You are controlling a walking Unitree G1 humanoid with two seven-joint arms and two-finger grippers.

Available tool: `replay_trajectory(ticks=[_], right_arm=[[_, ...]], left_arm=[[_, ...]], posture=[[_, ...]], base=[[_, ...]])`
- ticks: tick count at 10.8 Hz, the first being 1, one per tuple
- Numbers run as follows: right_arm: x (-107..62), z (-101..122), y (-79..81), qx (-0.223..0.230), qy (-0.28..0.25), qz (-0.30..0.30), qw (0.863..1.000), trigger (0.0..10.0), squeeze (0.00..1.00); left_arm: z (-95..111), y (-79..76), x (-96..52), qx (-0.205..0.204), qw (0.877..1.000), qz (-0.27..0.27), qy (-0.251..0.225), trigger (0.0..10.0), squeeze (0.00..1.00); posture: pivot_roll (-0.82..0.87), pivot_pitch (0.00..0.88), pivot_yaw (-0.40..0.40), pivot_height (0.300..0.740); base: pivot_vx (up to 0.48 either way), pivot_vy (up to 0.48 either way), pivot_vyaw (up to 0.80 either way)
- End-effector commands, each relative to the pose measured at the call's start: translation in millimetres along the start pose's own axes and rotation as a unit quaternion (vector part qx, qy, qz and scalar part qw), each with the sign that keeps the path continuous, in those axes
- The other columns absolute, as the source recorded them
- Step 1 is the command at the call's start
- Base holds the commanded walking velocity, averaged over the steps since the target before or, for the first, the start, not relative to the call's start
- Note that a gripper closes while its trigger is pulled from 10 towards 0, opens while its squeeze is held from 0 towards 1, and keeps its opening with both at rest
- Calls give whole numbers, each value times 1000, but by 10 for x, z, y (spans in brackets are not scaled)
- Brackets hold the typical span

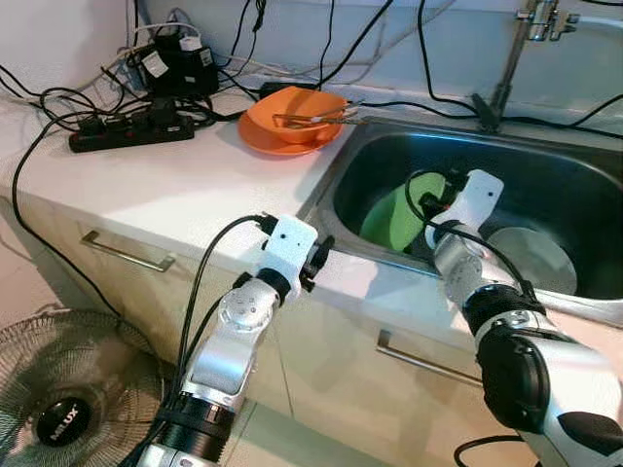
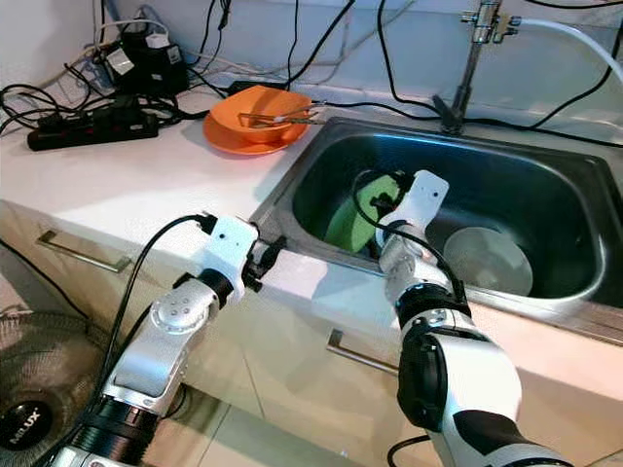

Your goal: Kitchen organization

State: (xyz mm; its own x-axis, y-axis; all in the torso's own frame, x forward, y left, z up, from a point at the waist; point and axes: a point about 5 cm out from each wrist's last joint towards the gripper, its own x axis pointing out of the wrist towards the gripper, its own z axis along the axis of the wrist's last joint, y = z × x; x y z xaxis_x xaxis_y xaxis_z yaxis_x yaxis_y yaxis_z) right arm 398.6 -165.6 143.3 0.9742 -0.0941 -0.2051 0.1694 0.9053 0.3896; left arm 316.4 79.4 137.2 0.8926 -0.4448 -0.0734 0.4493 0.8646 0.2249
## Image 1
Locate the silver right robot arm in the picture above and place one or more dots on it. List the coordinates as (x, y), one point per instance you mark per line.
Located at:
(545, 379)

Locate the beige kitchen cabinet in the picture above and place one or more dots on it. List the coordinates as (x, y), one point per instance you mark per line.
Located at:
(331, 379)

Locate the stainless steel sink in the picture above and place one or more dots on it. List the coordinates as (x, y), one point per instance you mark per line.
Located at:
(565, 185)

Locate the metal chopstick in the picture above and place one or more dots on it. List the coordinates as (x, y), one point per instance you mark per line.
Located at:
(346, 109)

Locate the metal faucet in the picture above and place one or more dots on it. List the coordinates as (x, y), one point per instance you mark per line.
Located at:
(504, 80)

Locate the metal spoon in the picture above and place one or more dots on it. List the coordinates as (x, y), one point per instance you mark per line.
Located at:
(292, 122)

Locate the orange bowl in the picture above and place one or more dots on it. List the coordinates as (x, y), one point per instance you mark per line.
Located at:
(287, 102)

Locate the small flat black adapter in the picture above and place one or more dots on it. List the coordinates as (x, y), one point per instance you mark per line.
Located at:
(287, 88)

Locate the black power strip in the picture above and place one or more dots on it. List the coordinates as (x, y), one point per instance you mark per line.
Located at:
(131, 128)

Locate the large black power adapter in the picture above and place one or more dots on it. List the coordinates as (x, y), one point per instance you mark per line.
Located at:
(180, 63)

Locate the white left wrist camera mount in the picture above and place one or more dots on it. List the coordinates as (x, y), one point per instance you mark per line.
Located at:
(290, 245)

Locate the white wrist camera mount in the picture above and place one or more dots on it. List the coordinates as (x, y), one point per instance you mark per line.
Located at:
(290, 245)
(477, 199)

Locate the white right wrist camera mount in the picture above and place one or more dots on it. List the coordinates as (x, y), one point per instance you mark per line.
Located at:
(477, 199)

